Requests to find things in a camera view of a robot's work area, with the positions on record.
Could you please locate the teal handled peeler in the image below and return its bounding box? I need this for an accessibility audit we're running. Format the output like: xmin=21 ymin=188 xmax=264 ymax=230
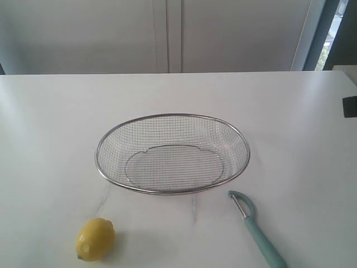
xmin=228 ymin=190 xmax=288 ymax=268

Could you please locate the yellow lemon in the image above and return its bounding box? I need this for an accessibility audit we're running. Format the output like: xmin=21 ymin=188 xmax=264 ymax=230
xmin=75 ymin=217 xmax=115 ymax=262

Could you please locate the white side table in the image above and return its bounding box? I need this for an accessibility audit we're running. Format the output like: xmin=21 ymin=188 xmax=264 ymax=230
xmin=333 ymin=65 xmax=357 ymax=85

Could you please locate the oval metal mesh basket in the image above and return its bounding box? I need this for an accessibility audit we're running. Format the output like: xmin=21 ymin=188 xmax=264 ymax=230
xmin=95 ymin=113 xmax=250 ymax=195

